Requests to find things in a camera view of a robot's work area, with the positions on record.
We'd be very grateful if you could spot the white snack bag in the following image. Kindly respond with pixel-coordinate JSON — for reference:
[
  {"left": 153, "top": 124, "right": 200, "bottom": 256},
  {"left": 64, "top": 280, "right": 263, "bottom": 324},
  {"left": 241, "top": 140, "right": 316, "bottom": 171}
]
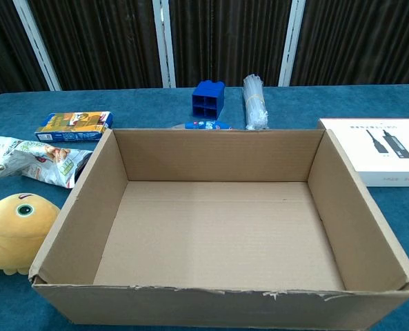
[{"left": 0, "top": 136, "right": 94, "bottom": 189}]

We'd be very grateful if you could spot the yellow plush toy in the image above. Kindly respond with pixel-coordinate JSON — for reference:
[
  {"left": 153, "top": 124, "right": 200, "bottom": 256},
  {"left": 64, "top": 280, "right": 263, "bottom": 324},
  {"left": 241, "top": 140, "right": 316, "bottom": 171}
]
[{"left": 0, "top": 192, "right": 61, "bottom": 276}]

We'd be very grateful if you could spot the red blue snack packet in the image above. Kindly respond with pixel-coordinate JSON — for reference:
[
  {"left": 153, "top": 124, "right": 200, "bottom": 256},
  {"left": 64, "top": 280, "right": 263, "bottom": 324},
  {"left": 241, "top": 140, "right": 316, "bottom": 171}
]
[{"left": 183, "top": 119, "right": 233, "bottom": 131}]

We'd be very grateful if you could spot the brown cardboard box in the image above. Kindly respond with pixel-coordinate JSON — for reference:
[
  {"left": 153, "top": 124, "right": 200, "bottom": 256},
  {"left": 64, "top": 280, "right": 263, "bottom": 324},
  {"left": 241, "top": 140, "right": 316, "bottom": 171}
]
[{"left": 28, "top": 128, "right": 409, "bottom": 331}]

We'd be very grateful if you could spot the white flat product box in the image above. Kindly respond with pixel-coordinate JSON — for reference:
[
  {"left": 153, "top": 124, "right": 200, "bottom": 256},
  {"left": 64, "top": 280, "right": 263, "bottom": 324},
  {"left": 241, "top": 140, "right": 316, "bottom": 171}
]
[{"left": 316, "top": 118, "right": 409, "bottom": 188}]

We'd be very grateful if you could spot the blue plastic building block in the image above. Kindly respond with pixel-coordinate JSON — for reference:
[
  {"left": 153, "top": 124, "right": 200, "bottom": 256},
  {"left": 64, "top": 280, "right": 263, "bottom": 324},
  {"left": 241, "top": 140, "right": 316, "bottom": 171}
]
[{"left": 191, "top": 79, "right": 226, "bottom": 121}]

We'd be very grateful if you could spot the bundle of clear straws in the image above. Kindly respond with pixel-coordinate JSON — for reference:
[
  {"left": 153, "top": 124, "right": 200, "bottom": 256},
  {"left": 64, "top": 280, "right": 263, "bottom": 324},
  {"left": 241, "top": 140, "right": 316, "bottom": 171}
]
[{"left": 242, "top": 72, "right": 270, "bottom": 131}]

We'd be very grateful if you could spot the blue velvet table cover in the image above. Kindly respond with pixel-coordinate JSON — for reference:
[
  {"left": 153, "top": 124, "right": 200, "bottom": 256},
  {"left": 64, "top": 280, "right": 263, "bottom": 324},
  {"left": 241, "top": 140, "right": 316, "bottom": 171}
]
[{"left": 0, "top": 83, "right": 409, "bottom": 331}]

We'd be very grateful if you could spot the yellow and blue carton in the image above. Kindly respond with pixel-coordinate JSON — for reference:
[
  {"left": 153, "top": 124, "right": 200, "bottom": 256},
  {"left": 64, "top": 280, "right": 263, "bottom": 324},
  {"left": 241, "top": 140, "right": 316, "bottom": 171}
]
[{"left": 34, "top": 110, "right": 114, "bottom": 143}]

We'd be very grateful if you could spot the dark brown pleated curtain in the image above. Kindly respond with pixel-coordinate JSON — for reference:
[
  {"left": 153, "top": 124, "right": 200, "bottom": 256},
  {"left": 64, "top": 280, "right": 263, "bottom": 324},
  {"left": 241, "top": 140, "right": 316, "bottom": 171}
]
[{"left": 0, "top": 0, "right": 409, "bottom": 101}]

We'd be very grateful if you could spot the white metal frame post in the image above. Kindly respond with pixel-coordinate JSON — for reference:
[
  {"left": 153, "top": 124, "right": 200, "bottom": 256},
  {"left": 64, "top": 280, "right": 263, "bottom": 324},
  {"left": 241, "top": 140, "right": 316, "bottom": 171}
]
[
  {"left": 278, "top": 0, "right": 307, "bottom": 87},
  {"left": 12, "top": 0, "right": 62, "bottom": 92},
  {"left": 152, "top": 0, "right": 177, "bottom": 88}
]

